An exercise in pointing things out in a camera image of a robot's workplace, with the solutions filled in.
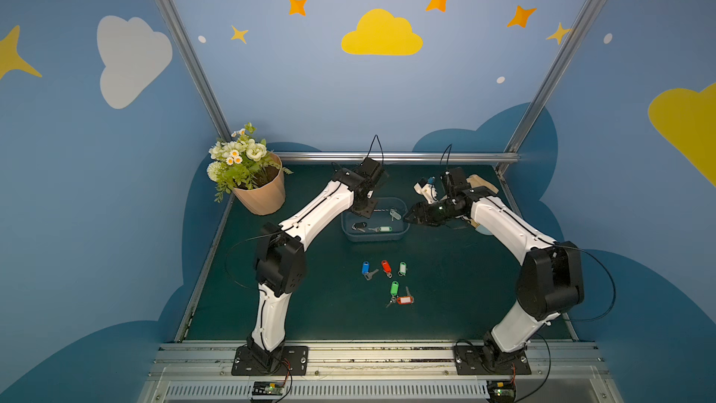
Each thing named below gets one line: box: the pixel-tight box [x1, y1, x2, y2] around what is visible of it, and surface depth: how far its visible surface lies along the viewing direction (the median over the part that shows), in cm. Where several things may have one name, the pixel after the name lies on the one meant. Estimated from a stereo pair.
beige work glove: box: [466, 174, 499, 195], surface depth 118 cm
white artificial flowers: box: [206, 122, 294, 203], surface depth 85 cm
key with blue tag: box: [361, 261, 380, 281], surface depth 94 cm
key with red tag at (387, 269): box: [381, 259, 394, 279], surface depth 94 cm
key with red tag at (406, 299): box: [396, 285, 415, 306], surface depth 87 cm
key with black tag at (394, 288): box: [385, 280, 400, 308], surface depth 90 cm
